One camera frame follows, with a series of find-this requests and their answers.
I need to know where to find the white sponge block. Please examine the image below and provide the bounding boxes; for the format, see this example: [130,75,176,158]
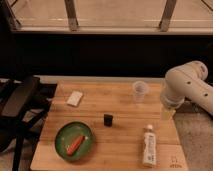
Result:
[67,91,83,107]

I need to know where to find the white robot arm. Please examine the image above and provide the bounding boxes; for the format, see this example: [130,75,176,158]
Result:
[160,61,213,118]

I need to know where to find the clear plastic cup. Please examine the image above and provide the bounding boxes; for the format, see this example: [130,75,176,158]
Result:
[132,81,149,103]

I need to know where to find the white plastic bottle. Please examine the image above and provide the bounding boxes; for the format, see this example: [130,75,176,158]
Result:
[143,125,156,167]

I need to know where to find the green bowl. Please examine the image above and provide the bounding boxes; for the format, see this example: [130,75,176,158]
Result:
[54,121,94,162]

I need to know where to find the orange carrot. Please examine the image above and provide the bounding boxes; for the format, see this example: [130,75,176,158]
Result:
[67,135,85,155]

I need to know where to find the black eraser block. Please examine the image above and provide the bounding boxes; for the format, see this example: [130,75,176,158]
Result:
[104,114,113,127]

